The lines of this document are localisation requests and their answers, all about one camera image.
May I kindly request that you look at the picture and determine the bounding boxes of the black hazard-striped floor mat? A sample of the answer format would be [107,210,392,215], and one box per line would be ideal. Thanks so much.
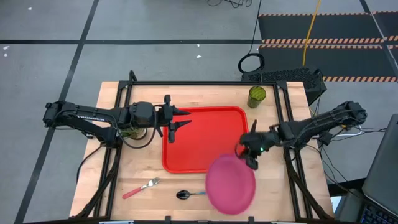
[257,11,398,83]

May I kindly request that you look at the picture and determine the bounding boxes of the black perforated computer case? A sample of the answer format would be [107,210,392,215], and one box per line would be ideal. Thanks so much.
[241,67,327,105]

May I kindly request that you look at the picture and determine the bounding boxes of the fork with pink handle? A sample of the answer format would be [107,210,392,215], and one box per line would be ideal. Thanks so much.
[122,177,160,200]

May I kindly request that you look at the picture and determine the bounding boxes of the pink round plate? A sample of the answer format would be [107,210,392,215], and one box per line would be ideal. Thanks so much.
[205,154,257,216]

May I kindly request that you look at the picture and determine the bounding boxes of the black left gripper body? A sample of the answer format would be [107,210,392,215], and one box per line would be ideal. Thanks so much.
[154,94,177,144]

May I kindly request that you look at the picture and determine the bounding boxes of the red plastic tray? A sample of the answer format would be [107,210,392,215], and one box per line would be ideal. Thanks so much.
[161,106,249,174]

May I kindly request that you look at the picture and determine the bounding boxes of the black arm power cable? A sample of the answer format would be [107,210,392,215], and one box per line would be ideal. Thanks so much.
[76,144,105,184]

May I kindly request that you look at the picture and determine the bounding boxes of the grey laptop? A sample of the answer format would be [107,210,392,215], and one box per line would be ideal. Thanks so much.
[357,113,398,224]

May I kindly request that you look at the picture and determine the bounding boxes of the black metal table frame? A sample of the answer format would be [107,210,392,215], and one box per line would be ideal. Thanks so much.
[70,70,336,224]

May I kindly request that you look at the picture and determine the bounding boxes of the green translucent cup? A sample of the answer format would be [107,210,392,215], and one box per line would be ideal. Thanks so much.
[247,86,267,109]

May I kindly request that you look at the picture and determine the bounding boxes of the spoon with blue handle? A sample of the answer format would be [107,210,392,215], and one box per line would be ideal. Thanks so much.
[175,189,208,200]

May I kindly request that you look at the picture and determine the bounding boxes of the small potted green plant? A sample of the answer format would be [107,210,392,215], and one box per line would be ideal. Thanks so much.
[119,126,147,141]

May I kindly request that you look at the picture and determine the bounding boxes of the yellow floor cable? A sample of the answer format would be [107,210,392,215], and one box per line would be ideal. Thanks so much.
[303,0,323,66]

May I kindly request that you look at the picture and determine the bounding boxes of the black cable loops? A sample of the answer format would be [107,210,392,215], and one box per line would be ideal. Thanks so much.
[206,0,253,9]

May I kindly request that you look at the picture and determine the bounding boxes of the black coiled floor cable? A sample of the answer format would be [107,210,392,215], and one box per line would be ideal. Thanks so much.
[238,0,265,74]

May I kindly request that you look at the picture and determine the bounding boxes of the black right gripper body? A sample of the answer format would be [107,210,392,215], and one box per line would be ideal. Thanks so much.
[247,119,280,171]

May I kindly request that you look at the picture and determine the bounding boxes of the grey rounded object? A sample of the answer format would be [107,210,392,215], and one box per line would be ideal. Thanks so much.
[335,188,364,224]

